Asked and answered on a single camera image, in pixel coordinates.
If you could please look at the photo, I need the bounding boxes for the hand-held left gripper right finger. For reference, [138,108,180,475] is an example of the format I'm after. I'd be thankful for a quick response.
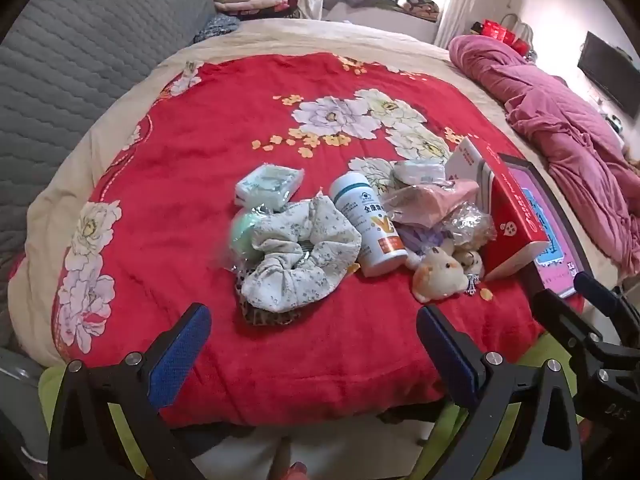
[416,304,583,480]

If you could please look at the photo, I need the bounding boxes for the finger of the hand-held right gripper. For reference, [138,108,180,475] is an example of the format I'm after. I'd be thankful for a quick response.
[532,289,608,371]
[575,272,640,346]

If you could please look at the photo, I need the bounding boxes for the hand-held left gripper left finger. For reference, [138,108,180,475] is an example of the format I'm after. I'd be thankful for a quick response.
[47,304,212,480]

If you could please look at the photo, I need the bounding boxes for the white curtain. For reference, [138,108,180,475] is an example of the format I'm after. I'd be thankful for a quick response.
[434,0,478,50]

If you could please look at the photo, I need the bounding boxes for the white green tissue pack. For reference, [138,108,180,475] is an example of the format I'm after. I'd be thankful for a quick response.
[392,160,447,187]
[234,164,305,210]

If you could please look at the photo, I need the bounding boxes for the leopard print scrunchie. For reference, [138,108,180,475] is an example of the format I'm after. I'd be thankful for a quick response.
[239,285,303,327]

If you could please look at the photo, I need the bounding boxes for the grey rounded object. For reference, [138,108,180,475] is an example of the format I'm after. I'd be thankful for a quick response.
[0,347,48,463]

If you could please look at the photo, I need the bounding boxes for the pile of dark clothes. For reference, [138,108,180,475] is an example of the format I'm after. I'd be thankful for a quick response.
[322,0,442,22]

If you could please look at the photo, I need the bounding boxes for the grey quilted headboard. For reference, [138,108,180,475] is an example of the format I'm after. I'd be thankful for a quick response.
[0,0,217,311]

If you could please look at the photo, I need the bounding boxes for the pink duvet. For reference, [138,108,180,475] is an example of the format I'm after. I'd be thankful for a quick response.
[448,35,640,277]

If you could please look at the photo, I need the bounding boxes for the white orange plush toy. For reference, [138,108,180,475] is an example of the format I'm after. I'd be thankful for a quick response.
[406,246,477,304]

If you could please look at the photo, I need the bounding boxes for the pink blue book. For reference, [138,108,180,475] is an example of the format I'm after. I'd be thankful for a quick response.
[515,170,585,297]

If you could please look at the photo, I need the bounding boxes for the white floral scrunchie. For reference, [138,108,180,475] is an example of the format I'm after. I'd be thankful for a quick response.
[240,195,362,312]

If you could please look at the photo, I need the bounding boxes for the beige bed sheet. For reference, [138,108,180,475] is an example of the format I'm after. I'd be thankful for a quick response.
[7,17,640,368]

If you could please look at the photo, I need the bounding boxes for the blue patterned cloth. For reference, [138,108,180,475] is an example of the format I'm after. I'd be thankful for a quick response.
[194,14,242,44]

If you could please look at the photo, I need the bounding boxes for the red gift bags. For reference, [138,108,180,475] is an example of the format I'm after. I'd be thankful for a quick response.
[470,18,532,57]

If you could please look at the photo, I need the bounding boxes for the mint green puff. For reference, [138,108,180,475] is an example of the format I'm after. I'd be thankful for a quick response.
[229,206,272,263]

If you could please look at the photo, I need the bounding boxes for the clear crinkled plastic bag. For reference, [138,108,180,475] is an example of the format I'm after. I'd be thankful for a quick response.
[444,201,497,252]

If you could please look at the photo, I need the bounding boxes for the black shallow box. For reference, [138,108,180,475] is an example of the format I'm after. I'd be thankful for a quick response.
[499,152,594,301]

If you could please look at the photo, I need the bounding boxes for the red white cardboard box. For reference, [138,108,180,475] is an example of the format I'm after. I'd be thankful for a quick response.
[444,137,552,282]

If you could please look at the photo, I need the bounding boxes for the red floral blanket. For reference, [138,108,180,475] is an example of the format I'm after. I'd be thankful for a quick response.
[50,52,586,428]

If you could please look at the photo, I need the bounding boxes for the black wall television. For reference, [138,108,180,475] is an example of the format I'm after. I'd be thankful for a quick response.
[577,31,640,119]

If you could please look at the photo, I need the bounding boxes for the white vitamin bottle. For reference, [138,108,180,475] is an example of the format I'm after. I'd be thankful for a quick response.
[328,171,409,278]

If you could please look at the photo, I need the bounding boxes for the folded pink cloth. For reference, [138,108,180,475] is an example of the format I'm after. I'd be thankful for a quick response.
[215,0,292,13]

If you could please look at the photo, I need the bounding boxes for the pink face mask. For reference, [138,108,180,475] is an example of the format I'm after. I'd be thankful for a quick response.
[386,178,481,227]

